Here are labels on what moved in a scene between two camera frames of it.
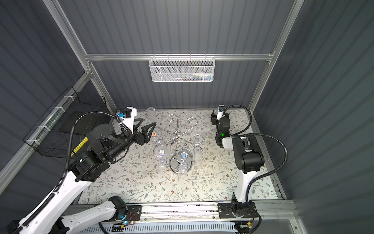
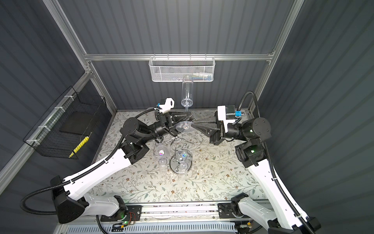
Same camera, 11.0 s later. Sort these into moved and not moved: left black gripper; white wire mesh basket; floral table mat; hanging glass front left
Moved: left black gripper
Not moved: floral table mat; white wire mesh basket; hanging glass front left
